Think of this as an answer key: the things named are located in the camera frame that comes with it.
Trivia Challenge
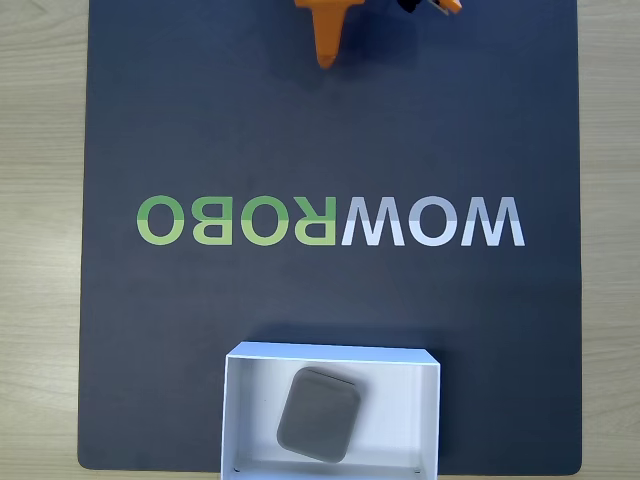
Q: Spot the orange camera mount with board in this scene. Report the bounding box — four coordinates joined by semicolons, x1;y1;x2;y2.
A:
397;0;463;17

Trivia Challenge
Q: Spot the grey square rounded case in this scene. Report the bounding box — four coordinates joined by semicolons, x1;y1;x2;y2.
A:
276;367;363;464

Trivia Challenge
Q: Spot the dark mat with WOWROBO print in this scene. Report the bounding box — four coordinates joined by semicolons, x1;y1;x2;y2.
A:
77;0;584;474

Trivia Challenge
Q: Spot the white open cardboard box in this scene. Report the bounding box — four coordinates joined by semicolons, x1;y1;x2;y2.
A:
219;341;442;480

